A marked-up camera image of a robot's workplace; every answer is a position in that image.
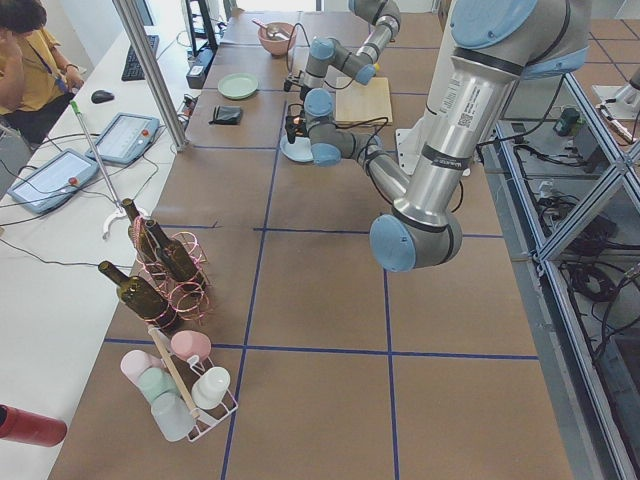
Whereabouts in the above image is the white wire cup rack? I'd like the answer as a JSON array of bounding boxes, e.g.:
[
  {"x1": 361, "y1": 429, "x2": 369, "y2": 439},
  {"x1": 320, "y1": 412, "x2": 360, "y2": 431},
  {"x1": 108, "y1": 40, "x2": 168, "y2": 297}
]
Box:
[{"x1": 148, "y1": 328, "x2": 238, "y2": 443}]

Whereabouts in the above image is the black keyboard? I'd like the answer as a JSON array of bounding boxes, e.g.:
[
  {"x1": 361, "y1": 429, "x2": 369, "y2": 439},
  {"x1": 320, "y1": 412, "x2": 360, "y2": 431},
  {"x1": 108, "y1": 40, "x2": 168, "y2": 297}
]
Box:
[{"x1": 121, "y1": 34, "x2": 160, "y2": 82}]

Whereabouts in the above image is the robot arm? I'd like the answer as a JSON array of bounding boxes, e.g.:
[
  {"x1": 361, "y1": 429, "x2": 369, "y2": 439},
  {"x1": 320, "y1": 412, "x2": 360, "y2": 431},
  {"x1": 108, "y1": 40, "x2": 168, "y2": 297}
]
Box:
[
  {"x1": 283, "y1": 0, "x2": 401, "y2": 100},
  {"x1": 285, "y1": 1, "x2": 592, "y2": 272}
]

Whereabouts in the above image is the red cylinder bottle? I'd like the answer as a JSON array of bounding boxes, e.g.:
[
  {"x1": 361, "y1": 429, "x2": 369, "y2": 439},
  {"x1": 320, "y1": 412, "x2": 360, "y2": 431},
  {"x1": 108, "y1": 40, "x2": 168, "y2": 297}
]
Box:
[{"x1": 1, "y1": 404, "x2": 67, "y2": 447}]

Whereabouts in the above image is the grey folded cloth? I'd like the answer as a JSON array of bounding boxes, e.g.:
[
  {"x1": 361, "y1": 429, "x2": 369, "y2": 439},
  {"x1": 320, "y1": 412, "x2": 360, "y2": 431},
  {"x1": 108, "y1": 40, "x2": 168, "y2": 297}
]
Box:
[{"x1": 209, "y1": 105, "x2": 243, "y2": 125}]

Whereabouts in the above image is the far teach pendant tablet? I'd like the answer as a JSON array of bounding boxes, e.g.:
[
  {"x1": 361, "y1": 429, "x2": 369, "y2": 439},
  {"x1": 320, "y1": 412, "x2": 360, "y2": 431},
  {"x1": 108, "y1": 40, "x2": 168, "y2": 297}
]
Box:
[{"x1": 94, "y1": 112, "x2": 160, "y2": 166}]

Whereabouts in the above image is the black computer mouse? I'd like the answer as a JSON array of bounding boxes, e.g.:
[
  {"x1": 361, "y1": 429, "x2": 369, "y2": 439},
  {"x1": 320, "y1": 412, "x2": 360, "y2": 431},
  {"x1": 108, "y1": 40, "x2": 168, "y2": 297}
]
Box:
[{"x1": 91, "y1": 89, "x2": 115, "y2": 104}]

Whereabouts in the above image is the light green plate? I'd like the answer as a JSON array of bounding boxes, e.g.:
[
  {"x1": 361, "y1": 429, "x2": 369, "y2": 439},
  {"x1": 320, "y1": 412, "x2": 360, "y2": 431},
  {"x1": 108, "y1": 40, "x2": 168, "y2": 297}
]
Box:
[{"x1": 217, "y1": 73, "x2": 259, "y2": 100}]

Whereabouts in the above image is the dark green wine bottle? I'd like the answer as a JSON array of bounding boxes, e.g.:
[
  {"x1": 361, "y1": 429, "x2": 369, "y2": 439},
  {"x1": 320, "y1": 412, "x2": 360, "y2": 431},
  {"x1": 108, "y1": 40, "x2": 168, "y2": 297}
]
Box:
[{"x1": 145, "y1": 219, "x2": 204, "y2": 286}]

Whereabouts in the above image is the pink cup upper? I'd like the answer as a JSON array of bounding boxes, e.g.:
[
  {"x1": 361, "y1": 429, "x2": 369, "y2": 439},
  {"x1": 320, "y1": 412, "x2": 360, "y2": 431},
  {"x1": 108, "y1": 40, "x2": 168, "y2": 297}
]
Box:
[{"x1": 171, "y1": 330, "x2": 211, "y2": 361}]

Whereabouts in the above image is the wooden rack handle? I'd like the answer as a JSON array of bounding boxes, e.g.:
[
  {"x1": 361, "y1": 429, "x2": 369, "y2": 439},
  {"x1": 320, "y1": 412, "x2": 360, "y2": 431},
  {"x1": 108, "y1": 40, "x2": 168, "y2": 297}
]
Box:
[{"x1": 148, "y1": 327, "x2": 199, "y2": 419}]

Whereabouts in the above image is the pink cup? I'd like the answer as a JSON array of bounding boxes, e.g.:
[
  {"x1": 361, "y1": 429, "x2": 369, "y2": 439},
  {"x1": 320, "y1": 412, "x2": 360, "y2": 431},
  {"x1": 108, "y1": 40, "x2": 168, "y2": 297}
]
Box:
[
  {"x1": 171, "y1": 330, "x2": 211, "y2": 361},
  {"x1": 120, "y1": 350, "x2": 164, "y2": 386}
]

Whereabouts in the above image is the aluminium frame post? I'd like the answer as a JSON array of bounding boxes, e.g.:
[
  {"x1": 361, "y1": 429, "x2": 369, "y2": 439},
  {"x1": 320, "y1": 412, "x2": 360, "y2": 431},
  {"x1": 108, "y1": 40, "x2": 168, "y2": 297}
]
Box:
[{"x1": 112, "y1": 0, "x2": 188, "y2": 152}]

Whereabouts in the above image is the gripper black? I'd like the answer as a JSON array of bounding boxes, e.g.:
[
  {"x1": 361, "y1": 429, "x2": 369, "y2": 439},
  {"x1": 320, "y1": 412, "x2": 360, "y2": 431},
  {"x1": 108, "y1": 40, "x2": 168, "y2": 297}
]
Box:
[
  {"x1": 285, "y1": 103, "x2": 306, "y2": 144},
  {"x1": 283, "y1": 70, "x2": 305, "y2": 92}
]

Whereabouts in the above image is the pink cup left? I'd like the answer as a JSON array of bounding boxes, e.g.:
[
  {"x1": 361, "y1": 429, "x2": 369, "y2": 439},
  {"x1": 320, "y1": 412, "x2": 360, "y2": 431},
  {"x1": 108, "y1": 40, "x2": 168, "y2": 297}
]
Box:
[{"x1": 120, "y1": 350, "x2": 164, "y2": 386}]

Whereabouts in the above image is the reacher grabber stick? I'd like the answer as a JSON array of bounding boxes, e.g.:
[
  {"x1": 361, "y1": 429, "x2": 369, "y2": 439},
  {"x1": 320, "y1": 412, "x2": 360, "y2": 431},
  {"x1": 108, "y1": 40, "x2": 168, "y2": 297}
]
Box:
[{"x1": 70, "y1": 101, "x2": 127, "y2": 240}]

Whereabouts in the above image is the metal scoop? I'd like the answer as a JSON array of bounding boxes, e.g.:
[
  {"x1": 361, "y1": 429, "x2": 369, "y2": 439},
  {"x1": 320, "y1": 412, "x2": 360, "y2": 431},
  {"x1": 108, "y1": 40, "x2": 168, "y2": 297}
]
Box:
[{"x1": 252, "y1": 18, "x2": 290, "y2": 40}]

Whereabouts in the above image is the teach pendant tablet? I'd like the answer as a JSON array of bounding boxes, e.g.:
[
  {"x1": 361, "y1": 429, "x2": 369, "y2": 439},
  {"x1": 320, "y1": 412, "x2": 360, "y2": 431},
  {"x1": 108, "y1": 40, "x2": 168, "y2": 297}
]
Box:
[
  {"x1": 8, "y1": 149, "x2": 99, "y2": 214},
  {"x1": 94, "y1": 112, "x2": 160, "y2": 166}
]

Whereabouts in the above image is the white cup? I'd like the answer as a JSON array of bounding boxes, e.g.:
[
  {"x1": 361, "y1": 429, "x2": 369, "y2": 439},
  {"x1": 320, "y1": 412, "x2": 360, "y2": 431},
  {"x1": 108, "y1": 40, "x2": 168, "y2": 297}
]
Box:
[{"x1": 191, "y1": 366, "x2": 231, "y2": 410}]

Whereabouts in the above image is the person in yellow shirt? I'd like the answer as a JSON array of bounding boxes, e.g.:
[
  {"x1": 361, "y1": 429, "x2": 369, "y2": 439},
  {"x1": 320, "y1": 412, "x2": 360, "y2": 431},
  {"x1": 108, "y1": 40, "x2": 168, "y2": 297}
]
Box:
[{"x1": 1, "y1": 0, "x2": 84, "y2": 144}]

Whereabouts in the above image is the mint green cup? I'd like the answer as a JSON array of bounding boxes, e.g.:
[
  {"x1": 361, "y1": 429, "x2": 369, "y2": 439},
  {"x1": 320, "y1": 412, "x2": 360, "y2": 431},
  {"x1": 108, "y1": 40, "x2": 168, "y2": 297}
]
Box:
[{"x1": 136, "y1": 367, "x2": 177, "y2": 404}]

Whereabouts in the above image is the near teach pendant tablet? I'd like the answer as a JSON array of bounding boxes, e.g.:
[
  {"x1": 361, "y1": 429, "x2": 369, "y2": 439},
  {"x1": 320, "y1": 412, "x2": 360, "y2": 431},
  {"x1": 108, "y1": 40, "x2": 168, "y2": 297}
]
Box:
[{"x1": 8, "y1": 149, "x2": 99, "y2": 214}]

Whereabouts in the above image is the pink bowl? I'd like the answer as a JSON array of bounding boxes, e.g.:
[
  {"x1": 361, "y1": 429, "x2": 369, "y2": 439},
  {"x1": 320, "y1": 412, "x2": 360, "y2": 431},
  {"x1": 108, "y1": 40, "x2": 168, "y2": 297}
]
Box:
[{"x1": 258, "y1": 22, "x2": 297, "y2": 57}]

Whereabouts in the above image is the bamboo cutting board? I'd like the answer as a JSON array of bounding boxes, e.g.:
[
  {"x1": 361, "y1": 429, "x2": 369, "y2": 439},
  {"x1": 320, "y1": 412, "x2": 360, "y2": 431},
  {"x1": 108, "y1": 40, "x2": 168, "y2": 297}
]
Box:
[{"x1": 334, "y1": 77, "x2": 393, "y2": 125}]

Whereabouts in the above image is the light blue plate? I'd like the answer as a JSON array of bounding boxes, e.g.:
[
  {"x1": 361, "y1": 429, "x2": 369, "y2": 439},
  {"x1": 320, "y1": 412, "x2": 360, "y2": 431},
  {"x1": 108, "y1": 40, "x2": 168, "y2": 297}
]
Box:
[{"x1": 279, "y1": 135, "x2": 313, "y2": 163}]

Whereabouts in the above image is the pale blue cup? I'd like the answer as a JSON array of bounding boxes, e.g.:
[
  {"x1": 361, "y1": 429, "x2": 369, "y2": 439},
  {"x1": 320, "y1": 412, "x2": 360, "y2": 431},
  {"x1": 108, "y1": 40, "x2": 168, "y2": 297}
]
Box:
[{"x1": 151, "y1": 392, "x2": 196, "y2": 442}]

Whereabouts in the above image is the copper wire bottle rack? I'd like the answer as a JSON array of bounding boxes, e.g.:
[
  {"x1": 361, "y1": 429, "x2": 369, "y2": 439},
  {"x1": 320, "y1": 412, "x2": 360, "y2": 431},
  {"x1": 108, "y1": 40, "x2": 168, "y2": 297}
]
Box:
[{"x1": 128, "y1": 215, "x2": 209, "y2": 335}]

